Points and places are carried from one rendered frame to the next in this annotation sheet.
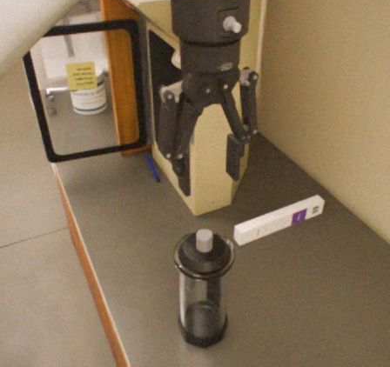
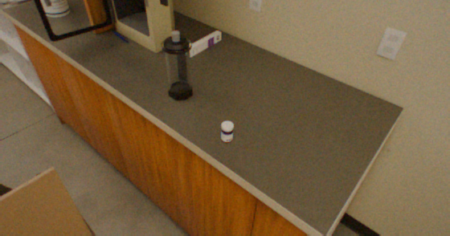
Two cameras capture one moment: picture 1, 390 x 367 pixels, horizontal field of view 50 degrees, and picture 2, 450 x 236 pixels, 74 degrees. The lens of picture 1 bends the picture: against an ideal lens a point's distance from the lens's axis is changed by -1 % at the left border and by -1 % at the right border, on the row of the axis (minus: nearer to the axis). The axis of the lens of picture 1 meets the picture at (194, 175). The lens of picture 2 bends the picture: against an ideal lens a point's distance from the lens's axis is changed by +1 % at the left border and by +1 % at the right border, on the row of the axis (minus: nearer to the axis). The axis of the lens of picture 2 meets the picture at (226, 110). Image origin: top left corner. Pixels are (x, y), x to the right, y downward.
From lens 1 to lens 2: 0.49 m
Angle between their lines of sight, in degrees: 21
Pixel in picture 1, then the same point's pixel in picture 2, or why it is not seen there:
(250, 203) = not seen: hidden behind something
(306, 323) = (228, 80)
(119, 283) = (128, 87)
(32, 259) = (32, 140)
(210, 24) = not seen: outside the picture
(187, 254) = (169, 43)
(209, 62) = not seen: outside the picture
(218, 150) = (161, 10)
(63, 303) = (70, 157)
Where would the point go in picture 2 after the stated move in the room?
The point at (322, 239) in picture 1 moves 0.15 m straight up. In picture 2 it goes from (225, 50) to (226, 21)
